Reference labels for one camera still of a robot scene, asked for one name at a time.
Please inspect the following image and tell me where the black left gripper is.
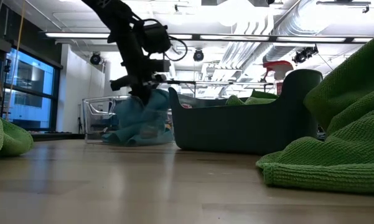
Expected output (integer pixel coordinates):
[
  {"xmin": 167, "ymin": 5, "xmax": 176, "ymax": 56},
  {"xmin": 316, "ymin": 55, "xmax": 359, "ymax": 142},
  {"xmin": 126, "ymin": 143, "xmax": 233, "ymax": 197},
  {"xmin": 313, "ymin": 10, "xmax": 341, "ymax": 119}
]
[{"xmin": 110, "ymin": 46, "xmax": 171, "ymax": 106}]

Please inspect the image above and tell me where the blue microfiber towel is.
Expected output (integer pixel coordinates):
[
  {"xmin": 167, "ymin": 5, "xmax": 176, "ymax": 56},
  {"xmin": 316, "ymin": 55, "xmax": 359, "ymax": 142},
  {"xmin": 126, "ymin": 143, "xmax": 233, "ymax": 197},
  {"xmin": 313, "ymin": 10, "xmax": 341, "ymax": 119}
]
[{"xmin": 101, "ymin": 89, "xmax": 175, "ymax": 147}]

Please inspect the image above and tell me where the green microfiber towel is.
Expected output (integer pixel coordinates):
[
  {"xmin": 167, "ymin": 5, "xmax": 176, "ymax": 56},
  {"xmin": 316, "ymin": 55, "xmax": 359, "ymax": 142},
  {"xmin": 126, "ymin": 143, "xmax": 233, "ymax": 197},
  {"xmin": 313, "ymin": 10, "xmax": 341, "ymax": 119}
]
[
  {"xmin": 256, "ymin": 30, "xmax": 374, "ymax": 196},
  {"xmin": 225, "ymin": 90, "xmax": 279, "ymax": 106},
  {"xmin": 0, "ymin": 110, "xmax": 35, "ymax": 161}
]

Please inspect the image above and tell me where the black round ceiling speaker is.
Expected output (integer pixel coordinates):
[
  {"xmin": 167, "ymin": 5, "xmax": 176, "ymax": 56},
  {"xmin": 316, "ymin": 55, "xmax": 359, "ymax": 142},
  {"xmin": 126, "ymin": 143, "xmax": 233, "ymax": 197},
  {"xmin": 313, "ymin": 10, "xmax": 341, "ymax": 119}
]
[
  {"xmin": 192, "ymin": 49, "xmax": 205, "ymax": 62},
  {"xmin": 90, "ymin": 52, "xmax": 102, "ymax": 66}
]

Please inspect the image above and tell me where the clear plastic basket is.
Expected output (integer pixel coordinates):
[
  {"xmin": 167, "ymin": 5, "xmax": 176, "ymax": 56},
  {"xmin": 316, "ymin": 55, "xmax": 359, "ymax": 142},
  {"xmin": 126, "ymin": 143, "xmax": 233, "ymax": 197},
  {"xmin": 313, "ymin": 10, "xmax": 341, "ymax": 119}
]
[{"xmin": 82, "ymin": 95, "xmax": 175, "ymax": 146}]

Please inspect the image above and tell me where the long ceiling light strip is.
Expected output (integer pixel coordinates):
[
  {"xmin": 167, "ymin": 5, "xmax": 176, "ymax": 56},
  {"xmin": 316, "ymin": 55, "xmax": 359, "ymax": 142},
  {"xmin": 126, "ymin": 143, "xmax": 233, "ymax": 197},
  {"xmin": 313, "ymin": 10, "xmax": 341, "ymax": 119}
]
[{"xmin": 44, "ymin": 31, "xmax": 374, "ymax": 44}]

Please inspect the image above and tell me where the thin black table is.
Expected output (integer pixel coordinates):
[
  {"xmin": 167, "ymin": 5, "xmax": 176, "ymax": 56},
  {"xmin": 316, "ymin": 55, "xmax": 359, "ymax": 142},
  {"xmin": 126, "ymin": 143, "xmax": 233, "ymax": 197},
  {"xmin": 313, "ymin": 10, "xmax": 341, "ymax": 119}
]
[{"xmin": 161, "ymin": 80, "xmax": 274, "ymax": 98}]

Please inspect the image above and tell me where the large window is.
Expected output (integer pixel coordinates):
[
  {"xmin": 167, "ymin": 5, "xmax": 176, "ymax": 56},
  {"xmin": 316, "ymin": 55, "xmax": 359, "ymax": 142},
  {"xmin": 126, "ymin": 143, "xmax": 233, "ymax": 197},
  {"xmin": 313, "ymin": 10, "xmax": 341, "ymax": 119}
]
[{"xmin": 0, "ymin": 46, "xmax": 63, "ymax": 133}]

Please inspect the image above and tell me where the teal plastic basket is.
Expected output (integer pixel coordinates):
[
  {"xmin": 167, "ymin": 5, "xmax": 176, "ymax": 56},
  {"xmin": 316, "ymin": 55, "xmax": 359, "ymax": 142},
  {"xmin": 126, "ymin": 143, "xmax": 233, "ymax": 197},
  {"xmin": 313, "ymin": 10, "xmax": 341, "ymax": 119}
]
[{"xmin": 168, "ymin": 68, "xmax": 324, "ymax": 156}]

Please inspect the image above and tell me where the clear spray bottle red trigger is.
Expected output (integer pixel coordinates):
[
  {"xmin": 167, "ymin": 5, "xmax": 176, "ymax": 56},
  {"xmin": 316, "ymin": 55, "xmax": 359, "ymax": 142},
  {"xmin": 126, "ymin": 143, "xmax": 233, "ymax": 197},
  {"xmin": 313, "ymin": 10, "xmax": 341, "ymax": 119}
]
[{"xmin": 261, "ymin": 60, "xmax": 295, "ymax": 96}]

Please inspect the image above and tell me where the black ceiling spotlight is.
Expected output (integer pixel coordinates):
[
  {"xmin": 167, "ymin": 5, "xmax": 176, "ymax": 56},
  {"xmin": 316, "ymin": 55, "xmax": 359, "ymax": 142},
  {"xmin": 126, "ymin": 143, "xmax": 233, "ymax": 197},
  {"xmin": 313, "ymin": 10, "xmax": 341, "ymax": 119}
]
[{"xmin": 292, "ymin": 45, "xmax": 320, "ymax": 65}]

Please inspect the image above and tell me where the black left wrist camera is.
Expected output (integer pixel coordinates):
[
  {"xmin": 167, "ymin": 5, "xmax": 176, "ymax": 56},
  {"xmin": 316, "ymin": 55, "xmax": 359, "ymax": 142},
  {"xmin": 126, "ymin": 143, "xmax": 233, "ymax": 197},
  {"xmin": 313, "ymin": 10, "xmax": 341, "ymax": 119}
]
[{"xmin": 142, "ymin": 22, "xmax": 172, "ymax": 54}]

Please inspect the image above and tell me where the yellow extension cord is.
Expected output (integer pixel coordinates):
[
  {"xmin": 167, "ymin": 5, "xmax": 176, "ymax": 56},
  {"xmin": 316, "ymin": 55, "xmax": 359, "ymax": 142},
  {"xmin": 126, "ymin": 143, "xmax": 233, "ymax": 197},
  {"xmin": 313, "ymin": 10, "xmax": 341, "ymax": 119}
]
[{"xmin": 4, "ymin": 0, "xmax": 27, "ymax": 123}]

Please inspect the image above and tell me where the silver ventilation duct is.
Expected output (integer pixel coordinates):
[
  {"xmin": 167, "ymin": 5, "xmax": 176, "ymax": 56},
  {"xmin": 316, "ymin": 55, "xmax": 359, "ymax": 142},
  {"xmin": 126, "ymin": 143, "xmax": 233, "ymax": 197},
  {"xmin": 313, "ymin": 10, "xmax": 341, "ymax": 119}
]
[{"xmin": 263, "ymin": 0, "xmax": 374, "ymax": 63}]

